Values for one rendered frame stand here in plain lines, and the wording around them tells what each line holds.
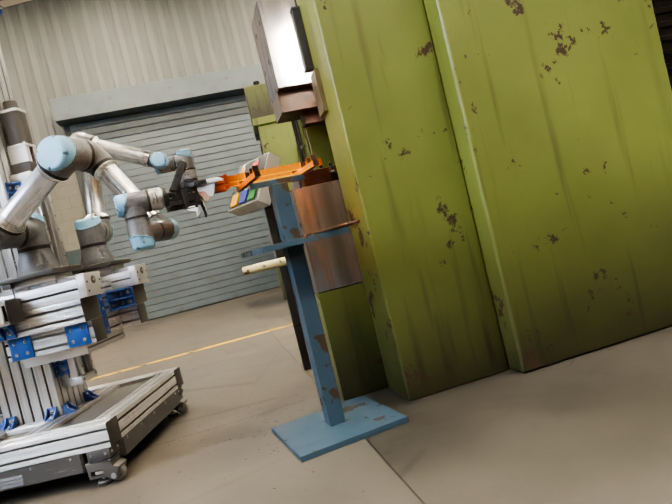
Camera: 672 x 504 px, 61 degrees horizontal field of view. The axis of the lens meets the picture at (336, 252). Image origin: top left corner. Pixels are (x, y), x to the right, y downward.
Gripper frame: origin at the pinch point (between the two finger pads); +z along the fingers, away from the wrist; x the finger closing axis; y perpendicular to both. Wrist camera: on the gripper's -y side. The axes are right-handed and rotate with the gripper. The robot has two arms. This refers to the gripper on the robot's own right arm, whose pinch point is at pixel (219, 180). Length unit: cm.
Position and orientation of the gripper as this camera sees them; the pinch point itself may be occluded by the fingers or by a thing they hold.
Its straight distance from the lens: 204.7
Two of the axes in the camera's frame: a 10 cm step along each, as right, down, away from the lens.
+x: 3.4, -0.6, -9.4
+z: 9.1, -2.3, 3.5
